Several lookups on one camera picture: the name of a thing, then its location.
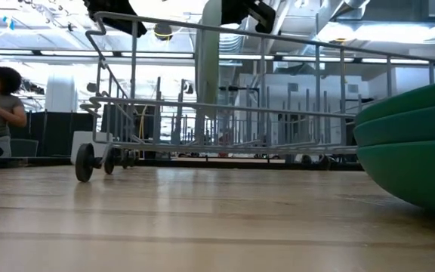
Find pale green plate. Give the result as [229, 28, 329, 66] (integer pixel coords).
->
[196, 0, 223, 147]

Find grey wire dish rack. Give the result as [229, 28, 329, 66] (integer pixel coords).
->
[74, 11, 435, 184]

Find black ceiling device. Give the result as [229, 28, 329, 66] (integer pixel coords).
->
[153, 22, 174, 42]

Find black partition panels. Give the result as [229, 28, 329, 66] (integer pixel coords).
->
[24, 110, 94, 158]

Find grey chair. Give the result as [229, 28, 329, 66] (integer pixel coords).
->
[10, 138, 40, 158]

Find silver ventilation duct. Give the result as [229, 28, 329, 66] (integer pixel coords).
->
[219, 22, 249, 54]

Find black aluminium table frame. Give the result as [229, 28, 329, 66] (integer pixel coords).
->
[0, 156, 366, 171]

